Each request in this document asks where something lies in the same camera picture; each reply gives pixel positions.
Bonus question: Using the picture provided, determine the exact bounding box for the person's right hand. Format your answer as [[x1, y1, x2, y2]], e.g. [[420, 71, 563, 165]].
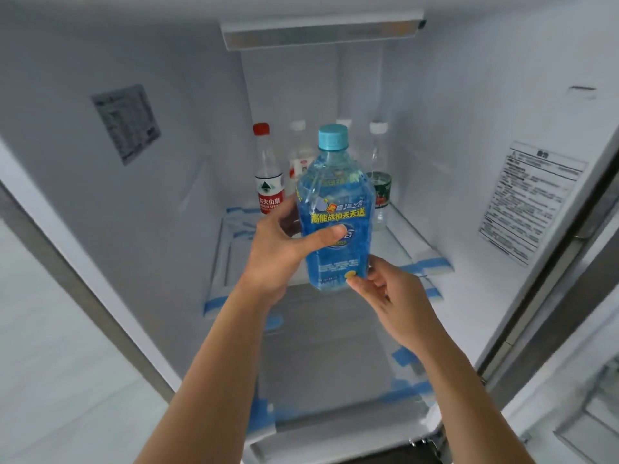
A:
[[346, 254, 439, 353]]

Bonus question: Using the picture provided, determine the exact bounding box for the person's left hand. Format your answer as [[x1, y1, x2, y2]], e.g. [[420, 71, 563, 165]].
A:
[[236, 192, 348, 306]]

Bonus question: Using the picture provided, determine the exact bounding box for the blue drink bottle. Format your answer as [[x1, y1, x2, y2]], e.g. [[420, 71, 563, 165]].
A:
[[295, 124, 376, 292]]

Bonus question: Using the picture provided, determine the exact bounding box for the person's left forearm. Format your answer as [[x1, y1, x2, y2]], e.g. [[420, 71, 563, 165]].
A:
[[111, 274, 283, 464]]

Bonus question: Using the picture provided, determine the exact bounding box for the person's right forearm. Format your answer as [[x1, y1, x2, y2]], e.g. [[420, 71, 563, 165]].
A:
[[405, 325, 537, 464]]

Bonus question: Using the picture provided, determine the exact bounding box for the glass fridge shelf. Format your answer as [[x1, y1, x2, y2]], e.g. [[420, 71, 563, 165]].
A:
[[203, 200, 455, 318], [242, 304, 446, 450]]

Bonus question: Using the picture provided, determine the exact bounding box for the green label clear bottle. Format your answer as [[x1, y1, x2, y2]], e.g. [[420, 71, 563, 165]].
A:
[[366, 121, 392, 232]]

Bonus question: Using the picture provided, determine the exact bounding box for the lower glass fridge shelf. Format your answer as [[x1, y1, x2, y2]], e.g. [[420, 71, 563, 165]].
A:
[[242, 304, 446, 450]]

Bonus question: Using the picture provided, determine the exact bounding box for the white cap clear bottle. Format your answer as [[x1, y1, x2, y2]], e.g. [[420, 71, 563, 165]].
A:
[[288, 120, 317, 184]]

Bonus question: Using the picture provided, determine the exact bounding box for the red cap water bottle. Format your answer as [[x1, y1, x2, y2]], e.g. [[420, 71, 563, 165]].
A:
[[253, 123, 285, 216]]

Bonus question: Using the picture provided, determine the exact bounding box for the white refrigerator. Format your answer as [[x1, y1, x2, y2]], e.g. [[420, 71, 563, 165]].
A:
[[0, 0, 619, 464]]

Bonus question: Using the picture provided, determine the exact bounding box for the white warning sticker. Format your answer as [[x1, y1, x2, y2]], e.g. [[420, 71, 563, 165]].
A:
[[478, 141, 590, 268]]

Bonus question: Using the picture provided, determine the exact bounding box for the fridge light bar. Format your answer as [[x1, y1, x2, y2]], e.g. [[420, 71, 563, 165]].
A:
[[219, 9, 427, 52]]

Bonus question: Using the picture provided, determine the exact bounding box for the refrigerator door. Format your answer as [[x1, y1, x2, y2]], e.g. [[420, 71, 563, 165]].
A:
[[476, 154, 619, 464]]

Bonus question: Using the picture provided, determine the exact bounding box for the grey spec sticker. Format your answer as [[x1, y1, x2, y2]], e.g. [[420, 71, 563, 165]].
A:
[[91, 84, 162, 166]]

